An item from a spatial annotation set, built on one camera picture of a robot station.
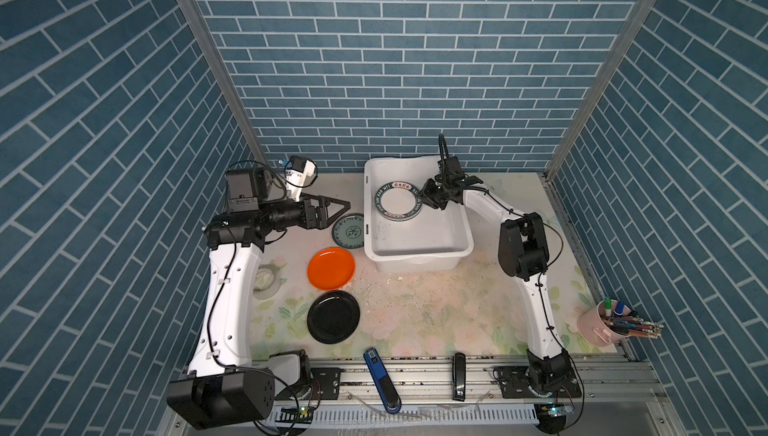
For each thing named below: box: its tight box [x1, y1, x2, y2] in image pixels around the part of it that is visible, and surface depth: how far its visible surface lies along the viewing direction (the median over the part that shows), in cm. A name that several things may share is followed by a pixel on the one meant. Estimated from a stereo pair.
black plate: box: [307, 290, 361, 345], surface depth 85 cm
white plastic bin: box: [363, 156, 474, 273], surface depth 103 cm
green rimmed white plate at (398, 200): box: [375, 181, 423, 222], surface depth 111 cm
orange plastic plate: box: [307, 247, 355, 291], surface depth 96 cm
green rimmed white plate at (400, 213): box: [376, 206, 423, 221], surface depth 107 cm
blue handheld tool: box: [363, 347, 402, 415], surface depth 74 cm
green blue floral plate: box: [332, 213, 364, 249], surface depth 106 cm
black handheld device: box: [452, 352, 466, 402], surface depth 73 cm
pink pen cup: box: [577, 299, 631, 347], surface depth 78 cm
